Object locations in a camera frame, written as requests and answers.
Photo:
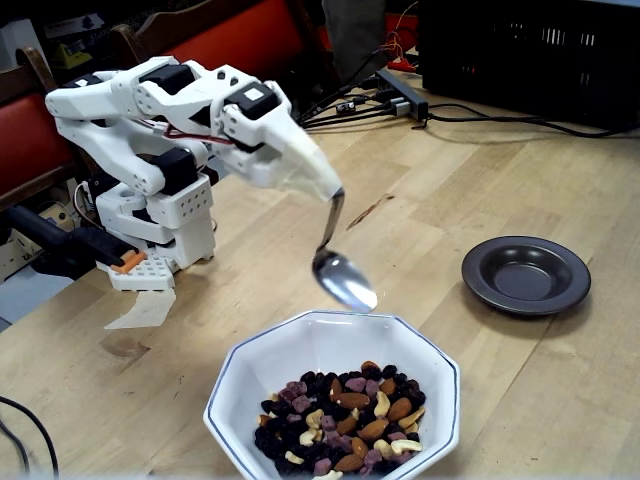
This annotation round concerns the white gripper with motor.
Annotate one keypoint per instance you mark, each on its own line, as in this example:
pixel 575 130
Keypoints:
pixel 278 131

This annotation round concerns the bent metal spoon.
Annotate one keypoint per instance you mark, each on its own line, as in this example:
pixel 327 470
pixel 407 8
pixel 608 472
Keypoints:
pixel 345 287

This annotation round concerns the brown almond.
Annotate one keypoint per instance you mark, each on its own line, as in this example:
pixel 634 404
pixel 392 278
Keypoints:
pixel 352 400

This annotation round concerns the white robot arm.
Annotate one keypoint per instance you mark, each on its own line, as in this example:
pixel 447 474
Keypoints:
pixel 80 102

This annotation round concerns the white octagonal bowl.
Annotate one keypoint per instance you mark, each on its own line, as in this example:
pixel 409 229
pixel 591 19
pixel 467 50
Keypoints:
pixel 280 360

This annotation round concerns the dark brown plate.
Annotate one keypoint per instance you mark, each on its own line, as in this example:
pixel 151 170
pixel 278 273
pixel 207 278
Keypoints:
pixel 525 280

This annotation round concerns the small black circuit dongle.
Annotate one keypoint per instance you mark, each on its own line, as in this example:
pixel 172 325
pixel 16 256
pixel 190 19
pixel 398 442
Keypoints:
pixel 350 106

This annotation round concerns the grey usb hub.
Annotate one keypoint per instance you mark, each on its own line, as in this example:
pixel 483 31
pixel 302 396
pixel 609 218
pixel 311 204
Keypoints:
pixel 400 92

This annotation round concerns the wooden chair with red backrest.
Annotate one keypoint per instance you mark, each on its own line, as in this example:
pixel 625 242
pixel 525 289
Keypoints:
pixel 225 35

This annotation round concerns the grey trouser leg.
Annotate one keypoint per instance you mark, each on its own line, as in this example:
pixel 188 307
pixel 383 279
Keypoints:
pixel 355 35

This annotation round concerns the red alligator clip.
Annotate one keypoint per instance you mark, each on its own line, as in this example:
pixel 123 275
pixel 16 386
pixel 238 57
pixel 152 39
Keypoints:
pixel 402 64

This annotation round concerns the translucent tape flap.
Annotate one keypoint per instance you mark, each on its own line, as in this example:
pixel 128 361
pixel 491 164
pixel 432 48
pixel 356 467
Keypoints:
pixel 147 310

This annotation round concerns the trail mix heap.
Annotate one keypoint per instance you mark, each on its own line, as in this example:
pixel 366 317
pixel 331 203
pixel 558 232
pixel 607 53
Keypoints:
pixel 310 385

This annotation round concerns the black clamp with orange tips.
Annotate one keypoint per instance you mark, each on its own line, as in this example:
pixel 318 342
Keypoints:
pixel 75 245

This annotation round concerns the black plastic crate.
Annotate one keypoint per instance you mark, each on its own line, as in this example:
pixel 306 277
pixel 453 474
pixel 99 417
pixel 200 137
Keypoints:
pixel 500 60

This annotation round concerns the yellow box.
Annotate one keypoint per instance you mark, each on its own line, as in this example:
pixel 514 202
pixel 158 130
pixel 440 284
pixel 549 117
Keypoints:
pixel 70 55

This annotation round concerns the box with blue logo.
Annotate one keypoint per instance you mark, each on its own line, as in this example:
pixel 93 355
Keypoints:
pixel 70 27

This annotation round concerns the wooden chair with red seat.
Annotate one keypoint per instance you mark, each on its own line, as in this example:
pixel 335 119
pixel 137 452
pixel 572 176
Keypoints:
pixel 25 130

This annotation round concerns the cardboard box with print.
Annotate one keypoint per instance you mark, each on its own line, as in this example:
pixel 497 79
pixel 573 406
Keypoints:
pixel 15 257

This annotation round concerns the white perforated base plate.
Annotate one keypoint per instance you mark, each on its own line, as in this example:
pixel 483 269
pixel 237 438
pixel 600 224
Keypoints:
pixel 145 275

